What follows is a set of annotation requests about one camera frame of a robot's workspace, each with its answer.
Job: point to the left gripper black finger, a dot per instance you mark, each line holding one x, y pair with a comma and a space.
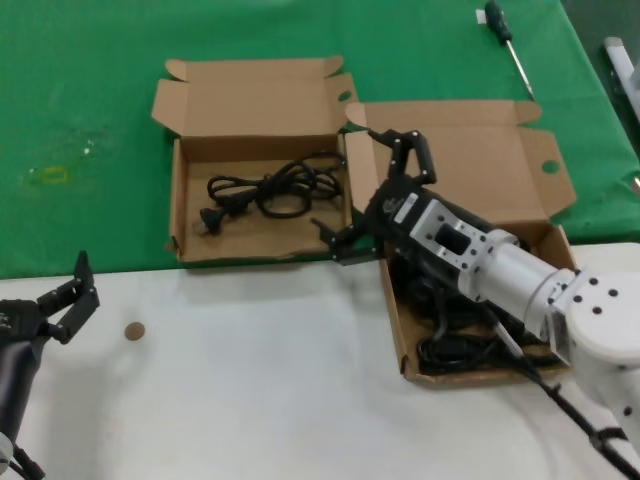
82, 300

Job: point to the small white paper label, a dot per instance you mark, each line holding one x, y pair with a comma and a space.
480, 18

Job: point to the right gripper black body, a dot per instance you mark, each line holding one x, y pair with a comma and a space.
390, 210

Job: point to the open brown cardboard box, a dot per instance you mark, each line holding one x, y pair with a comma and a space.
460, 150

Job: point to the cardboard box with torn edge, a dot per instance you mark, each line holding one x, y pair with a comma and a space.
260, 115

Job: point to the round brown cardboard disc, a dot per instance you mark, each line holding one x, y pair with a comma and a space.
134, 331

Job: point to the green felt table cloth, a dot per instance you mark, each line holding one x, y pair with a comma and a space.
100, 75

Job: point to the right robot arm silver white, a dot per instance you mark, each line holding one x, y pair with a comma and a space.
525, 270

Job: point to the silver metal bar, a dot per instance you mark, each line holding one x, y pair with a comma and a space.
620, 65

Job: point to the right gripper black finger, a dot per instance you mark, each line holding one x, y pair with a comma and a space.
345, 245
422, 155

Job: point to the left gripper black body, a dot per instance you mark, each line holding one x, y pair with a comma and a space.
17, 322

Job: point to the white table cloth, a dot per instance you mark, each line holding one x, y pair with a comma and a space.
250, 390

